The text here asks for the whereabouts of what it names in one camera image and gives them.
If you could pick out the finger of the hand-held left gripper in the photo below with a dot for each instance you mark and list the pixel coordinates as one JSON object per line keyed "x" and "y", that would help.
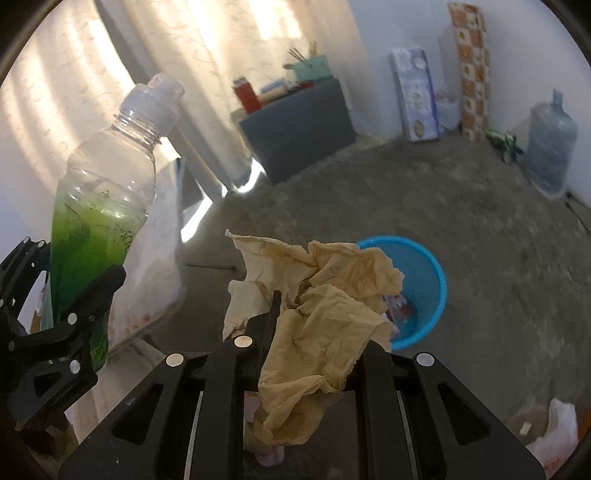
{"x": 23, "y": 263}
{"x": 60, "y": 360}

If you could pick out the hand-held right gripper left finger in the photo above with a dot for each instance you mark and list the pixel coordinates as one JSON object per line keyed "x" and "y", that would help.
{"x": 217, "y": 392}

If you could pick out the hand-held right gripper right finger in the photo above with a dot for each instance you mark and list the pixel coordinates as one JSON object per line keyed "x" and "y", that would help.
{"x": 415, "y": 401}

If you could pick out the clear bottle with green liquid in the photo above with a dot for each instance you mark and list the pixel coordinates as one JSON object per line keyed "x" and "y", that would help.
{"x": 97, "y": 221}

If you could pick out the red drink can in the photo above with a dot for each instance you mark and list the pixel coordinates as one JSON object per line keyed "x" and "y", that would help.
{"x": 398, "y": 308}

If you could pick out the blue mesh plastic wastebasket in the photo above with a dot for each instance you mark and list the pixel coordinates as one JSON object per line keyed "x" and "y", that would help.
{"x": 429, "y": 295}

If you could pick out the beige tissue paper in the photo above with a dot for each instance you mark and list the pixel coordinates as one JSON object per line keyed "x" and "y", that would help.
{"x": 318, "y": 332}

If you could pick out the translucent plastic cover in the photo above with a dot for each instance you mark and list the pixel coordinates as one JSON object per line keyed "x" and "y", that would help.
{"x": 147, "y": 277}

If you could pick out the white plastic bag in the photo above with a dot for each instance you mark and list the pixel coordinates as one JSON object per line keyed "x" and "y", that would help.
{"x": 554, "y": 429}

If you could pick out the grey cabinet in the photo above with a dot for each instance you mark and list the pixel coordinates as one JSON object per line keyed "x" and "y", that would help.
{"x": 300, "y": 129}

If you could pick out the light curtain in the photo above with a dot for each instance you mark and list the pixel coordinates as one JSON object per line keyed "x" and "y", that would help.
{"x": 207, "y": 50}

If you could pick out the large blue water jug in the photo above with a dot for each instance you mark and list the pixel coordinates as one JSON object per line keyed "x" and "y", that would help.
{"x": 551, "y": 138}

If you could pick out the blue and white carton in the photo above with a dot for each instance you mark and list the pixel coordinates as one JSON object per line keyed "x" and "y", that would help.
{"x": 415, "y": 97}

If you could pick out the brick patterned roll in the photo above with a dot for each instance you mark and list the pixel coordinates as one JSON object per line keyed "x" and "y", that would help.
{"x": 473, "y": 69}

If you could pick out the green utensil holder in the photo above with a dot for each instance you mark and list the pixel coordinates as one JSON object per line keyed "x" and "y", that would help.
{"x": 311, "y": 68}

